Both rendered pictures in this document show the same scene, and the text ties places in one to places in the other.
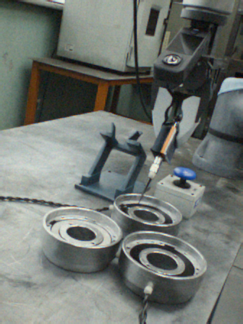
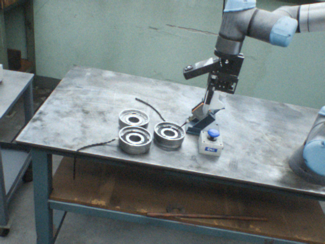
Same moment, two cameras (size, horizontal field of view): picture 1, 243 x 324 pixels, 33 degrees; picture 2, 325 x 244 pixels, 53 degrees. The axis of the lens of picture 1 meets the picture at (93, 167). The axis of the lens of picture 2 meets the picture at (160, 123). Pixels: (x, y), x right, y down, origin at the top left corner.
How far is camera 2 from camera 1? 0.95 m
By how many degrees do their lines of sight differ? 57
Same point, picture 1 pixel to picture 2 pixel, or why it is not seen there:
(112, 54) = not seen: outside the picture
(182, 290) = (121, 144)
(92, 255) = (121, 123)
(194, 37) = (211, 61)
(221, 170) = (292, 164)
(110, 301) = (110, 136)
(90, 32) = not seen: outside the picture
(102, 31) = not seen: outside the picture
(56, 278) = (112, 125)
